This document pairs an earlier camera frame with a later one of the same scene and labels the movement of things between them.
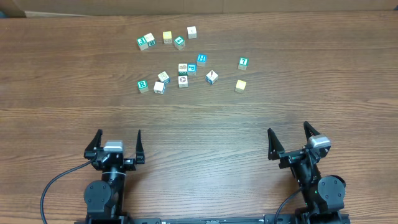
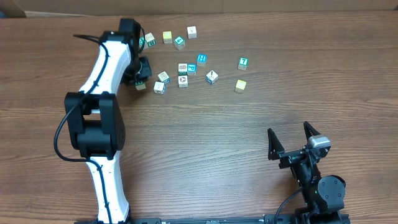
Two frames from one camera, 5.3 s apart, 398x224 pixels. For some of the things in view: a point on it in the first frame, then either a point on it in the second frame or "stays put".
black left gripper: [131, 163] → [146, 69]
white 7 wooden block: [159, 87] stays put
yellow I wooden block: [240, 86] stays put
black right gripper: [277, 152] stays put
